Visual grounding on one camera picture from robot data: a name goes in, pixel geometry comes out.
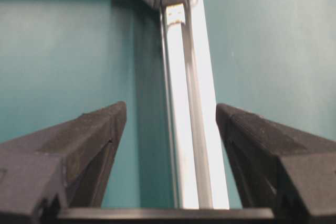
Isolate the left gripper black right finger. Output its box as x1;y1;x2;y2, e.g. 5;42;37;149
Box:
216;103;335;223

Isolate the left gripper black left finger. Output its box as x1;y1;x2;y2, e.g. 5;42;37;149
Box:
1;101;127;223

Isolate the aluminium extrusion square frame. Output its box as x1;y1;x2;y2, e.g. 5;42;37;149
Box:
0;0;231;210

